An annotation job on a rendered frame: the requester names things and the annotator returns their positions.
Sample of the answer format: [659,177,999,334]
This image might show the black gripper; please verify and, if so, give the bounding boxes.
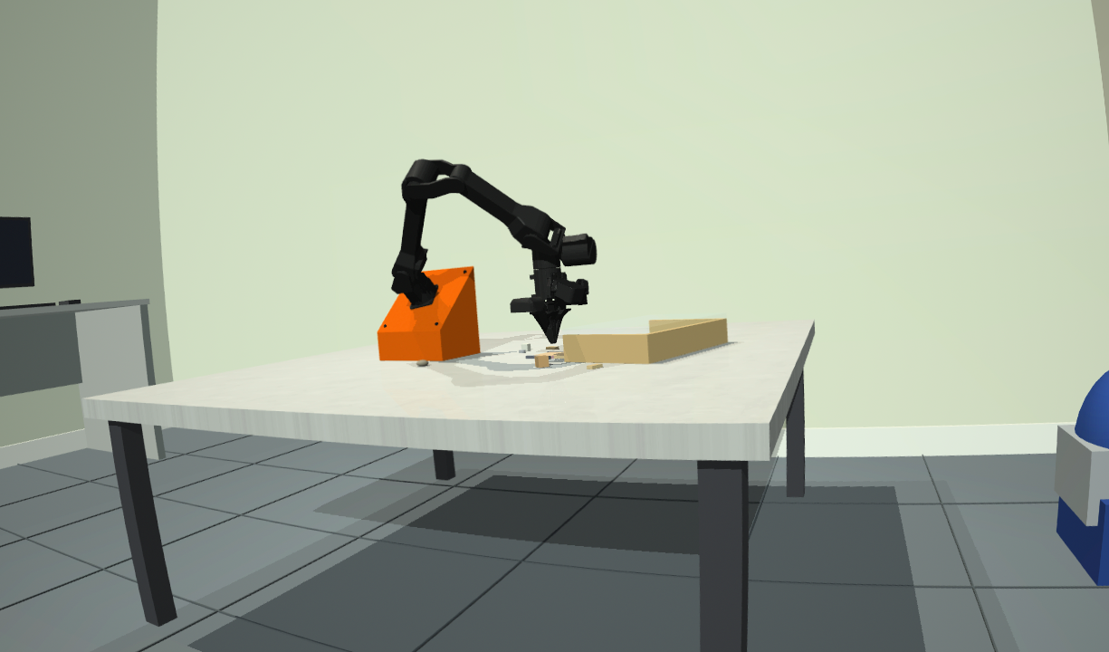
[510,267,588,344]

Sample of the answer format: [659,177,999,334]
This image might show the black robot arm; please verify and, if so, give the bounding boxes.
[391,157,598,310]

